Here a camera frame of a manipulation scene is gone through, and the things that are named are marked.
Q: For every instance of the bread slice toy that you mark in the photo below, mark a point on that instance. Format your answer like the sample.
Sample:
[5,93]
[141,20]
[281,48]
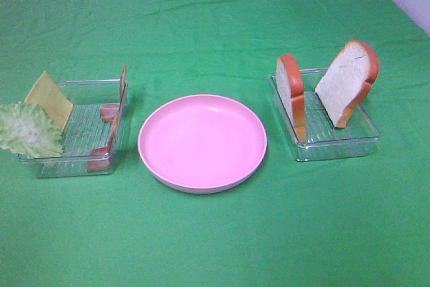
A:
[290,87]
[348,81]

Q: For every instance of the bacon strip toy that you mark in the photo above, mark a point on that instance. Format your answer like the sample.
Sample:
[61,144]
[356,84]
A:
[109,111]
[101,157]

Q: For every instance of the yellow cheese slice toy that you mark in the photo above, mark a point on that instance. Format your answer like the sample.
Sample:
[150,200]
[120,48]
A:
[46,93]

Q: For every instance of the green lettuce leaf toy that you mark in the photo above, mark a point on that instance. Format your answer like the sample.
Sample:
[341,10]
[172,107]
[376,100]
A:
[27,129]

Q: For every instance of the pink round plate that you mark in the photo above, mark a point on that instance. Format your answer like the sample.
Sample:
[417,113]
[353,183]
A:
[202,144]

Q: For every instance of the green tablecloth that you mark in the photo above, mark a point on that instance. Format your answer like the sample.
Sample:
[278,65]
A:
[344,222]

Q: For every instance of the clear left ingredient tray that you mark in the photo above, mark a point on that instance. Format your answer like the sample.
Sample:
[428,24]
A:
[85,130]

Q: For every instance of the leaning bread slice toy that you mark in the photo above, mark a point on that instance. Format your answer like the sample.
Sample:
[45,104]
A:
[348,81]

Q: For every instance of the clear right bread tray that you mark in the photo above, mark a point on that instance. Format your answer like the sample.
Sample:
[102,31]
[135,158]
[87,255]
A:
[324,141]

